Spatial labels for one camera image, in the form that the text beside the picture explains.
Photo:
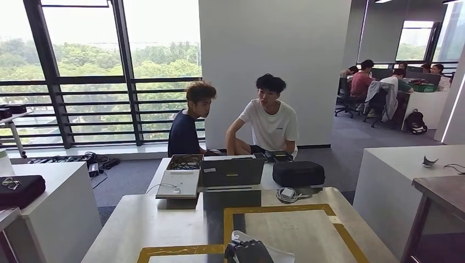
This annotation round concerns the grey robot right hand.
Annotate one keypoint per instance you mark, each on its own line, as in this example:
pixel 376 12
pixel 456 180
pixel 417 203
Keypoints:
pixel 250 254

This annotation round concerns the white curved plastic part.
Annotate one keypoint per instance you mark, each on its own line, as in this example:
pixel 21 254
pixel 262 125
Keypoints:
pixel 281 258

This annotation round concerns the steel workbench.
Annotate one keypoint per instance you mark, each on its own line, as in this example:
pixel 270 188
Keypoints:
pixel 163 225

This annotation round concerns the dark grey laptop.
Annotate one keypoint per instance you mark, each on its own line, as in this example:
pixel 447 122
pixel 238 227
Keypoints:
pixel 232 172

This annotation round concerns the black carrying case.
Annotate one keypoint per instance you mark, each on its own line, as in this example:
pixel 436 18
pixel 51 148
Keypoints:
pixel 298 174
pixel 5 113
pixel 29 190
pixel 16 109

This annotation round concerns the white laptop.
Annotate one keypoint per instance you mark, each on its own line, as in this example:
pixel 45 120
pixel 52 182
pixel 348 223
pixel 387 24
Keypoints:
pixel 181 181

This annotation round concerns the open cardboard box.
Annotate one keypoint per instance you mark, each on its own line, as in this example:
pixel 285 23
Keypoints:
pixel 170 162

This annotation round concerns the person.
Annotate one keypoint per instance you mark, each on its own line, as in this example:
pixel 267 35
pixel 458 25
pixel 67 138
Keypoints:
pixel 443 83
pixel 426 68
pixel 183 134
pixel 402 65
pixel 272 125
pixel 403 85
pixel 359 85
pixel 350 70

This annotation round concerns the black power strip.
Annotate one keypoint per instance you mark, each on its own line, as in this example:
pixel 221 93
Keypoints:
pixel 112 163

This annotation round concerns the black power adapter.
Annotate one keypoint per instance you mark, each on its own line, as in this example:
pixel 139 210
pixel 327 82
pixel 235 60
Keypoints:
pixel 93 170

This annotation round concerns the black office chair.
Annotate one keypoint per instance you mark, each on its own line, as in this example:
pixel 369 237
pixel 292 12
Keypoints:
pixel 377 103
pixel 343 96

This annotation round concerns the white cabinet table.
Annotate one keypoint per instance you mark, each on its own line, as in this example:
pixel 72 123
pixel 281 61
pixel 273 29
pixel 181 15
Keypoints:
pixel 61 217

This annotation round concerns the small curved metal piece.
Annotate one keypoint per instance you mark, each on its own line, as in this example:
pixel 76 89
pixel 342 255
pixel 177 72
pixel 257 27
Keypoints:
pixel 428 163

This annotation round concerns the dark brown table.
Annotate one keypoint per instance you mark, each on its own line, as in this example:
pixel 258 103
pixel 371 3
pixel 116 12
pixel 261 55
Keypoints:
pixel 447 192

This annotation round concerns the grey jacket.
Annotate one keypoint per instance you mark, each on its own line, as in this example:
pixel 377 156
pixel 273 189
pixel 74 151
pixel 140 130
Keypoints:
pixel 388 98

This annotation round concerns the black backpack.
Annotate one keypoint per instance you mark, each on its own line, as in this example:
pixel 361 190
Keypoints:
pixel 415 123

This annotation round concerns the white office desk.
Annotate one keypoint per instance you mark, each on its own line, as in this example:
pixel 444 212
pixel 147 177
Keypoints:
pixel 428 105

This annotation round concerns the black framed window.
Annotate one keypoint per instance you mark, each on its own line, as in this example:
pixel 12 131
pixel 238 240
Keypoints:
pixel 126 54

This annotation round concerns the green plastic crate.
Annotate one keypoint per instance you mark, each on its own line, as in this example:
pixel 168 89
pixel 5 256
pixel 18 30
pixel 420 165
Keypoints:
pixel 423 88

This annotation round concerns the dark computer monitor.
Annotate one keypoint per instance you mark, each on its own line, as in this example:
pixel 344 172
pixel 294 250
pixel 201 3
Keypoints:
pixel 430 78

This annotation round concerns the white cup green band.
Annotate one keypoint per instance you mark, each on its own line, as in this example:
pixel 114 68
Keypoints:
pixel 6 165

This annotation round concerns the office window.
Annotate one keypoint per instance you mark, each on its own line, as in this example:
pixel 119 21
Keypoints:
pixel 414 40

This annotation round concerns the white folding table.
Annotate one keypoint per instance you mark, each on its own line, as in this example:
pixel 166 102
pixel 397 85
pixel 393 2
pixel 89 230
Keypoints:
pixel 18 117

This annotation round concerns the ceiling strip light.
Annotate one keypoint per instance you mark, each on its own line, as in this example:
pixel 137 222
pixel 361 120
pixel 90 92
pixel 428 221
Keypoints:
pixel 384 1

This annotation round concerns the large yellow tape frame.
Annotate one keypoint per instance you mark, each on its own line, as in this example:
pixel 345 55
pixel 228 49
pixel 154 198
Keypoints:
pixel 276 209

